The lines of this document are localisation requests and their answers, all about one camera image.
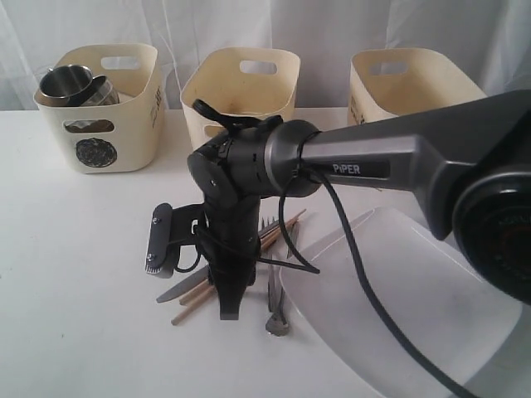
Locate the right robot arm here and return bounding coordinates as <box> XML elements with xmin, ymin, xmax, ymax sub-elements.
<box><xmin>188</xmin><ymin>90</ymin><xmax>530</xmax><ymax>320</ymax></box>

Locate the steel fork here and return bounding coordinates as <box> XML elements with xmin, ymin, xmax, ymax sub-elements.
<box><xmin>259</xmin><ymin>218</ymin><xmax>287</xmax><ymax>312</ymax></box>

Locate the cream bin with circle mark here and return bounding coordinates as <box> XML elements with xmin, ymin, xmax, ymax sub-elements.
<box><xmin>37</xmin><ymin>43</ymin><xmax>164</xmax><ymax>174</ymax></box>

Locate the steel knife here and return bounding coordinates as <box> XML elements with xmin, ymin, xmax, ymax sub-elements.
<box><xmin>156</xmin><ymin>266</ymin><xmax>208</xmax><ymax>303</ymax></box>

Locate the white square plate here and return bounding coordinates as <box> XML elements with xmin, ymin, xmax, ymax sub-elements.
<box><xmin>280</xmin><ymin>207</ymin><xmax>522</xmax><ymax>397</ymax></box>

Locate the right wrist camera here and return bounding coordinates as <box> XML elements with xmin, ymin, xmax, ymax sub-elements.
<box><xmin>145</xmin><ymin>203</ymin><xmax>206</xmax><ymax>279</ymax></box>

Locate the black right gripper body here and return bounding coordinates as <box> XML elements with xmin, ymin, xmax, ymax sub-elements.
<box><xmin>203</xmin><ymin>196</ymin><xmax>261</xmax><ymax>281</ymax></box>

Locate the steel mug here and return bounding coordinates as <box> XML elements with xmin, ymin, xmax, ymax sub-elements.
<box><xmin>36</xmin><ymin>64</ymin><xmax>93</xmax><ymax>106</ymax></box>
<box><xmin>79</xmin><ymin>75</ymin><xmax>119</xmax><ymax>106</ymax></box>

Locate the steel spoon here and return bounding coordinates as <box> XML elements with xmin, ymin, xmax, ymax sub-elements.
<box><xmin>265</xmin><ymin>223</ymin><xmax>300</xmax><ymax>337</ymax></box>

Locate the white curtain backdrop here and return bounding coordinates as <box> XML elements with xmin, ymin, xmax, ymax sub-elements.
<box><xmin>1</xmin><ymin>1</ymin><xmax>530</xmax><ymax>110</ymax></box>

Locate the cream bin with square mark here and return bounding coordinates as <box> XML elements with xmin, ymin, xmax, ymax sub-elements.
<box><xmin>348</xmin><ymin>48</ymin><xmax>486</xmax><ymax>125</ymax></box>

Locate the steel bowl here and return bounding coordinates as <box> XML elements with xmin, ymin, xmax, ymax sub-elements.
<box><xmin>64</xmin><ymin>119</ymin><xmax>114</xmax><ymax>133</ymax></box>

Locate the cream bin with triangle mark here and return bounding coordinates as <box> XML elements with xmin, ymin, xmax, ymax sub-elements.
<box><xmin>180</xmin><ymin>47</ymin><xmax>300</xmax><ymax>149</ymax></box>

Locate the black cable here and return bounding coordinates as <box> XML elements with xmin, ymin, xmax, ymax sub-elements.
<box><xmin>173</xmin><ymin>99</ymin><xmax>474</xmax><ymax>398</ymax></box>

